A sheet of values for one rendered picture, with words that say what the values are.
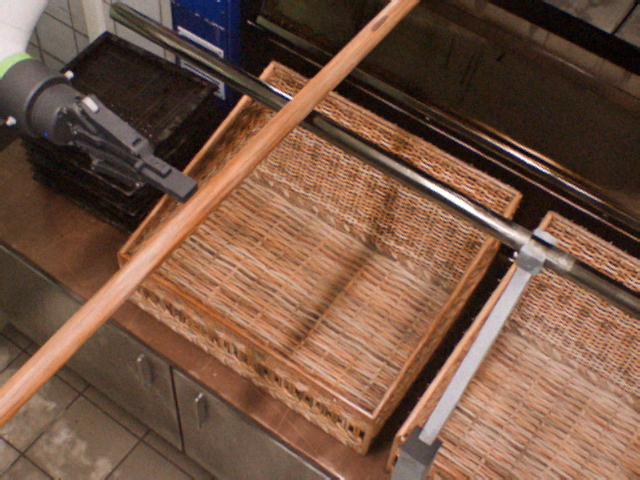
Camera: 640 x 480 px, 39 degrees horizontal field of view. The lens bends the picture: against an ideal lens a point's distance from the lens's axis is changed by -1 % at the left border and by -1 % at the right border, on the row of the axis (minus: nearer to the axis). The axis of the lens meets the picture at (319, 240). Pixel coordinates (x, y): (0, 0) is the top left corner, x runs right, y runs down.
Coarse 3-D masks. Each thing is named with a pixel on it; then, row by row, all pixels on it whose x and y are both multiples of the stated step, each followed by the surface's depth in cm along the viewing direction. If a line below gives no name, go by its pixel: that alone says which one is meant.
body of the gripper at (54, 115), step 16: (48, 96) 115; (64, 96) 115; (80, 96) 117; (32, 112) 116; (48, 112) 115; (64, 112) 115; (80, 112) 114; (48, 128) 115; (64, 128) 117; (96, 128) 115; (64, 144) 119
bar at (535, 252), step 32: (160, 32) 132; (192, 64) 131; (224, 64) 128; (256, 96) 126; (288, 96) 125; (320, 128) 123; (384, 160) 120; (416, 192) 119; (448, 192) 117; (480, 224) 116; (512, 224) 115; (544, 256) 112; (512, 288) 116; (608, 288) 110; (480, 352) 117; (448, 416) 120; (416, 448) 120
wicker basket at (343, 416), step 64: (256, 128) 183; (384, 128) 169; (256, 192) 190; (320, 192) 185; (384, 192) 176; (512, 192) 160; (128, 256) 161; (192, 256) 179; (256, 256) 180; (320, 256) 181; (384, 256) 182; (448, 256) 175; (192, 320) 163; (256, 320) 172; (320, 320) 172; (384, 320) 173; (448, 320) 162; (256, 384) 164; (320, 384) 149; (384, 384) 166
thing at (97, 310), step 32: (416, 0) 135; (384, 32) 131; (352, 64) 126; (320, 96) 122; (288, 128) 119; (256, 160) 115; (224, 192) 112; (192, 224) 109; (160, 256) 106; (128, 288) 103; (96, 320) 100; (64, 352) 98; (32, 384) 95; (0, 416) 93
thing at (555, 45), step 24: (456, 0) 143; (480, 0) 140; (504, 0) 140; (528, 0) 140; (504, 24) 140; (528, 24) 137; (552, 24) 137; (576, 24) 137; (552, 48) 138; (576, 48) 135; (600, 48) 134; (624, 48) 135; (600, 72) 135; (624, 72) 133
